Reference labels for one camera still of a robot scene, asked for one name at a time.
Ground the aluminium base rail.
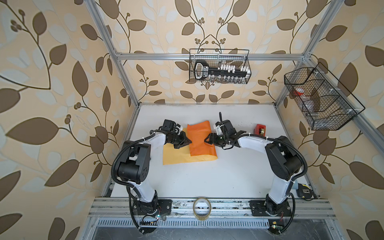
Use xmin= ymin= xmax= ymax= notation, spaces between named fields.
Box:
xmin=88 ymin=197 xmax=337 ymax=220

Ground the yellow orange wrapping paper sheet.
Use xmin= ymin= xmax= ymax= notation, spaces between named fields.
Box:
xmin=163 ymin=121 xmax=218 ymax=166

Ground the black yellow tape measure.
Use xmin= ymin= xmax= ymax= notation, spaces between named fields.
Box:
xmin=297 ymin=184 xmax=314 ymax=201

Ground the back black wire basket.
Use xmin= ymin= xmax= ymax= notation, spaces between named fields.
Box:
xmin=189 ymin=48 xmax=252 ymax=85

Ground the black socket set rail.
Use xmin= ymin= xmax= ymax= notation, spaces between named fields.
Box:
xmin=192 ymin=60 xmax=252 ymax=80

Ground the side black wire basket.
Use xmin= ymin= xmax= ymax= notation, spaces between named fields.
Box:
xmin=284 ymin=62 xmax=366 ymax=131

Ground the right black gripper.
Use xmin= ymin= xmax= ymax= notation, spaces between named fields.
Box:
xmin=204 ymin=133 xmax=228 ymax=147

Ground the clear tape roll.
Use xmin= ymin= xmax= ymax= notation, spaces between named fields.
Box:
xmin=193 ymin=198 xmax=212 ymax=221

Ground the red tape dispenser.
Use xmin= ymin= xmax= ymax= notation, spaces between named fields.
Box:
xmin=254 ymin=124 xmax=266 ymax=137

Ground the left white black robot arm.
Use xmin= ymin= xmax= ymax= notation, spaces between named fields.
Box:
xmin=111 ymin=120 xmax=192 ymax=235

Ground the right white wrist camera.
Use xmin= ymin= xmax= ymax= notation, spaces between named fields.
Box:
xmin=214 ymin=125 xmax=223 ymax=136

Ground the red capped clear jar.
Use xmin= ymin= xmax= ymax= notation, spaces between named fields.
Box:
xmin=293 ymin=88 xmax=305 ymax=97

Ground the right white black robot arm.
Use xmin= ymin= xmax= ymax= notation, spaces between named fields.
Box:
xmin=204 ymin=113 xmax=308 ymax=236

